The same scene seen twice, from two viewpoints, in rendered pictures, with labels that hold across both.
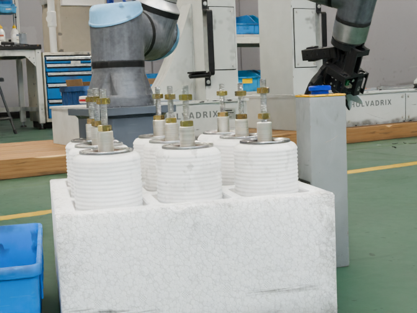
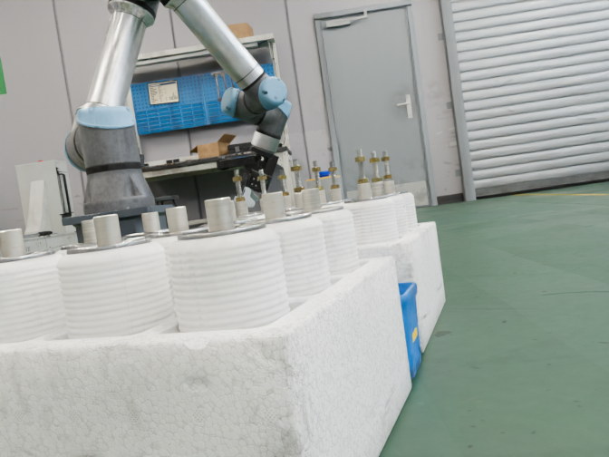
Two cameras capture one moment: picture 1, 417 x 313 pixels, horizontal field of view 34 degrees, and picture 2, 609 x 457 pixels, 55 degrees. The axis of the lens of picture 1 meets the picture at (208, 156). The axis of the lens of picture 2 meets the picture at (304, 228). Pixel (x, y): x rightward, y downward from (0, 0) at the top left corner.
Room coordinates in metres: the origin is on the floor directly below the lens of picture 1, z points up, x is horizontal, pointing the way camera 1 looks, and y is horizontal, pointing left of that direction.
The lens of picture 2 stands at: (0.52, 1.05, 0.27)
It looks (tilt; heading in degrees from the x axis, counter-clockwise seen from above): 3 degrees down; 303
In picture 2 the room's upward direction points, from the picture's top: 8 degrees counter-clockwise
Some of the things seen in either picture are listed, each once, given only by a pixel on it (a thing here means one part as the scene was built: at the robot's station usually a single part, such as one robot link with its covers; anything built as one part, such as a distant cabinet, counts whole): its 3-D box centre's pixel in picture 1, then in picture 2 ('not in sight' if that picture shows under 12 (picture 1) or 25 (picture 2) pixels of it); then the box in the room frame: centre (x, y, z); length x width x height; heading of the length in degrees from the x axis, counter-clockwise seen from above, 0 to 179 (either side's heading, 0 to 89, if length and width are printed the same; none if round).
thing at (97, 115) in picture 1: (97, 112); (297, 179); (1.09, 0.17, 0.30); 0.01 x 0.01 x 0.08
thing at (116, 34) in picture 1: (118, 31); (107, 135); (1.55, 0.19, 0.47); 0.13 x 0.12 x 0.14; 156
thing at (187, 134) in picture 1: (187, 137); (378, 190); (1.00, 0.03, 0.26); 0.02 x 0.02 x 0.03
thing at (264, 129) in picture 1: (264, 133); (389, 189); (1.03, -0.09, 0.26); 0.02 x 0.02 x 0.03
